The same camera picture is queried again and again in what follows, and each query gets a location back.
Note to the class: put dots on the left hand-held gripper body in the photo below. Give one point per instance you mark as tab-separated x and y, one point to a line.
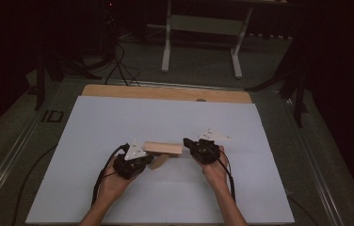
131	166

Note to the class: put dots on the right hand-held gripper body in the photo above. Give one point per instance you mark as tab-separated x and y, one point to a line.
205	152

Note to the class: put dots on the wooden photo frame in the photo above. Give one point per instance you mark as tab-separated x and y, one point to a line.
162	147

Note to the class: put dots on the person's right hand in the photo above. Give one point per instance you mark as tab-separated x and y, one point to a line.
216	172

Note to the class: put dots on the person's left hand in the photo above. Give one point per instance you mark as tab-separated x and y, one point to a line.
114	185

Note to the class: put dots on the white table cover sheet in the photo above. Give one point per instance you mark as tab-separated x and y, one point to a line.
165	119

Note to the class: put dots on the black tripod stand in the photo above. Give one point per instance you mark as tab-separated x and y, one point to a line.
299	94
40	78

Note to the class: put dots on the white metal stand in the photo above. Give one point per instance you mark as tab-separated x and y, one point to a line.
203	25

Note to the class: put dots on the aluminium rail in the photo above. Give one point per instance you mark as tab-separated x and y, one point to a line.
316	163
178	85
5	175

